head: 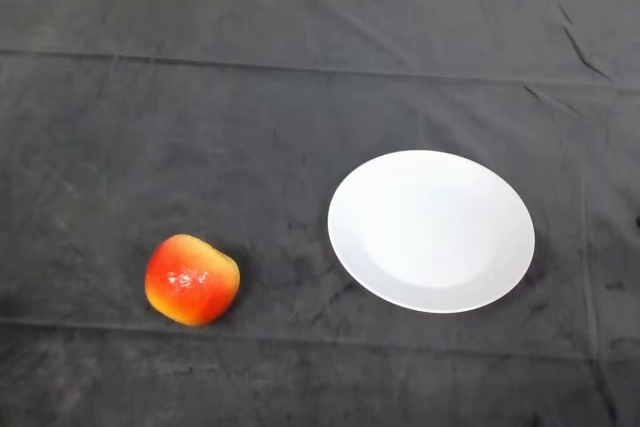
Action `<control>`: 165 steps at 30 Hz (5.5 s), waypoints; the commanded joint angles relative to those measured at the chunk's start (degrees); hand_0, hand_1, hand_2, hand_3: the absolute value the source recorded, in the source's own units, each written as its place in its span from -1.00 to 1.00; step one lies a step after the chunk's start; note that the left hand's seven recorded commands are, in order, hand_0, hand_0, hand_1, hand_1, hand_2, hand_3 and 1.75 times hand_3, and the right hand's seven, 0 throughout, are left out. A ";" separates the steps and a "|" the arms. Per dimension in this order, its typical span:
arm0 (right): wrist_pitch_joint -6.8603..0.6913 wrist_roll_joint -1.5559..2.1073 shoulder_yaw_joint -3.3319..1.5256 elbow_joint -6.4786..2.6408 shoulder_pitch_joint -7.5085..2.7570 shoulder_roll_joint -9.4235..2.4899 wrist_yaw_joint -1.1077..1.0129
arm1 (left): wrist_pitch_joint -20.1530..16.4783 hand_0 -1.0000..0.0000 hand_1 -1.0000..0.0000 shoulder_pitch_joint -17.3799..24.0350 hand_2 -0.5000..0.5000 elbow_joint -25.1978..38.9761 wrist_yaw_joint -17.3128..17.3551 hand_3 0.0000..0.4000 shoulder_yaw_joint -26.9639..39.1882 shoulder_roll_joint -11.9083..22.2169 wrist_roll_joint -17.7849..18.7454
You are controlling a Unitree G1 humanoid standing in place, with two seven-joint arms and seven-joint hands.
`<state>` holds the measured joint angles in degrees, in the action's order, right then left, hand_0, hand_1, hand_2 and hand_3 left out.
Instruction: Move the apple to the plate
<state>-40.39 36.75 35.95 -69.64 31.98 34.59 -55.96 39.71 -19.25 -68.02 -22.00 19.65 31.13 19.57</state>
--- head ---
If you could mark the red yellow apple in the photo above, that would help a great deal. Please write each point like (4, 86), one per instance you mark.
(192, 279)

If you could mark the white round plate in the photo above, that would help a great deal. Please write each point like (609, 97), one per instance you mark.
(431, 232)

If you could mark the black cloth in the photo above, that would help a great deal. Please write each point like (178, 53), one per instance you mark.
(250, 122)

